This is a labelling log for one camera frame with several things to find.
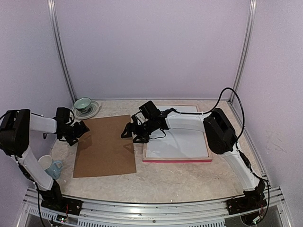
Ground white and blue mug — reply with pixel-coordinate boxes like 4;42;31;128
38;155;63;180

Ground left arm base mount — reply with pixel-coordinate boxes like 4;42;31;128
38;181;83;216

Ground aluminium front rail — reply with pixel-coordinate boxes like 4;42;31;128
15;187;294;227

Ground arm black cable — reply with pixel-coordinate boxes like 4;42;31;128
149;87;272;220
0;107;76;227

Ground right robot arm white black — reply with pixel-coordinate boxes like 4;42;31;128
121;101;266;210

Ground green ceramic bowl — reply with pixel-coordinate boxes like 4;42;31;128
73;97;92;114

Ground pink wooden picture frame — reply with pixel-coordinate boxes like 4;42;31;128
142;104;213;163

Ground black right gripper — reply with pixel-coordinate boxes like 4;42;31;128
120;119;155;143

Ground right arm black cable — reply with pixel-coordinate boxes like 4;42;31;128
149;87;272;220

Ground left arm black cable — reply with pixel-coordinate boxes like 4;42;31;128
0;107;76;227

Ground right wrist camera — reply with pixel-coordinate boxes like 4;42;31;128
131;114;142;124

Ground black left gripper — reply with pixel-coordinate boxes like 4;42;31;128
61;120;90;146

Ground right aluminium corner post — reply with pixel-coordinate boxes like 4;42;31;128
232;0;257;92

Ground aluminium corner post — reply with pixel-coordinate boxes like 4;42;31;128
232;0;257;92
47;0;77;103

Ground white mat board lower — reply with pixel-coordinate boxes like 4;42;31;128
145;105;209;158

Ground left aluminium corner post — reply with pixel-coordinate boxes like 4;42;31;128
47;0;77;103

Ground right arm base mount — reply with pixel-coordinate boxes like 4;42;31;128
226;187;267;215

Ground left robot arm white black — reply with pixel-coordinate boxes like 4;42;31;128
0;107;89;191

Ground brown backing board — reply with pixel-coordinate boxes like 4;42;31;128
73;115;136;178

